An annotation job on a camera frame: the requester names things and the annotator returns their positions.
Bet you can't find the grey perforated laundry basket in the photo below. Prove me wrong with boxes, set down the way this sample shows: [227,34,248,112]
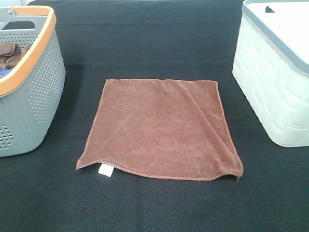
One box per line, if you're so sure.
[0,6,66,157]

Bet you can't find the brown microfibre towel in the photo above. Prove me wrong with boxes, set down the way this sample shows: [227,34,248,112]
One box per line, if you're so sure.
[76,79,243,181]

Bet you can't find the white storage bin grey rim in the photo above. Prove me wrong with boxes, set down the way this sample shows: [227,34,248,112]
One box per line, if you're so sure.
[232,0,309,147]

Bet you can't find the black table cloth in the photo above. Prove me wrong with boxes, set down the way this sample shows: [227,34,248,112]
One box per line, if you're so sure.
[0,0,309,232]

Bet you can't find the brown towels in basket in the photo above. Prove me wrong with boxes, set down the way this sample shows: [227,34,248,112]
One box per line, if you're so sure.
[0,42,32,70]

